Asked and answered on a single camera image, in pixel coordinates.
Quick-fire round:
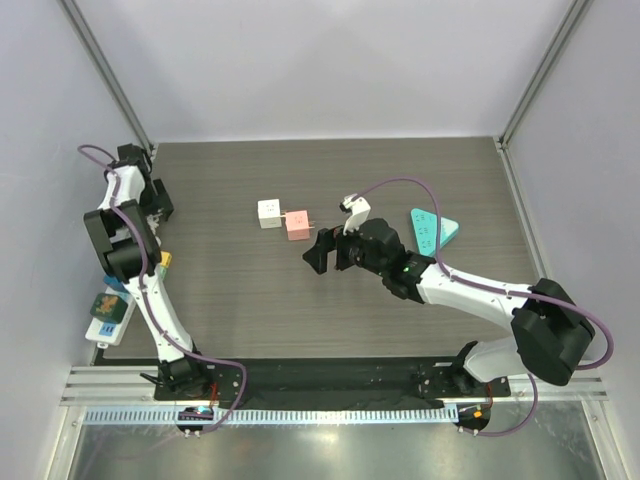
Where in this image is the pink cube socket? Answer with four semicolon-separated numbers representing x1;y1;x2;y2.
283;210;314;241

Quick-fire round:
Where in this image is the teal triangular socket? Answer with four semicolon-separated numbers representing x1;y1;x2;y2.
410;208;459;257

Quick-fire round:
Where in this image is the white cube socket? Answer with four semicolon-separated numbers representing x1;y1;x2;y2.
257;199;284;229

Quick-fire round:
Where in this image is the dark green cube socket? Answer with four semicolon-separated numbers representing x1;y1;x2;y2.
90;293;128;324

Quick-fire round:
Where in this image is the white power strip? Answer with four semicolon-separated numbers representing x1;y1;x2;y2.
85;281;136;349

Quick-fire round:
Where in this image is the blue cube socket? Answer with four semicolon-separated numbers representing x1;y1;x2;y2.
103;275;127;292

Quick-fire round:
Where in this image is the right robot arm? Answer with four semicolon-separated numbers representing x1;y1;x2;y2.
302;218;595;396

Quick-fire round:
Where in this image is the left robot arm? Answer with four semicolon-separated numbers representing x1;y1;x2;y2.
78;143;212;400

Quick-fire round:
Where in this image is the yellow plug adapter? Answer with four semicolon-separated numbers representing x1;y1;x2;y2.
161;251;172;268

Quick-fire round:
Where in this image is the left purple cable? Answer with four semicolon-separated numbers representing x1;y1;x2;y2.
77;144;249;436

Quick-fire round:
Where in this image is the purple cable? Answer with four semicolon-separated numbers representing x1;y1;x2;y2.
77;144;249;436
349;176;616;437

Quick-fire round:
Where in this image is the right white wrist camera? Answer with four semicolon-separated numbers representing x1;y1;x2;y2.
340;194;371;235

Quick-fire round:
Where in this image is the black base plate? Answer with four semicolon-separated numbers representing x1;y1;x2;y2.
153;357;511;412

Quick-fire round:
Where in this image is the left aluminium frame post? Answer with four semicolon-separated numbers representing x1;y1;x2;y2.
57;0;155;154

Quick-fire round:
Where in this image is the aluminium frame post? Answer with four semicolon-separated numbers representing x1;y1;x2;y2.
494;0;593;152
57;0;155;154

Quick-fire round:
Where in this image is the white slotted cable duct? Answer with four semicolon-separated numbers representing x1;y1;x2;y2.
83;404;458;427

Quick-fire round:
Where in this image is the aluminium front rail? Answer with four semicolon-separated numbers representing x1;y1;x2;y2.
61;365;608;405

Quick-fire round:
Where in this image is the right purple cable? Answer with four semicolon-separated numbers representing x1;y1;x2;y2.
349;176;616;437

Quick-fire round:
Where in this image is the right aluminium frame post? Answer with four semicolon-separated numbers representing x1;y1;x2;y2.
494;0;593;152

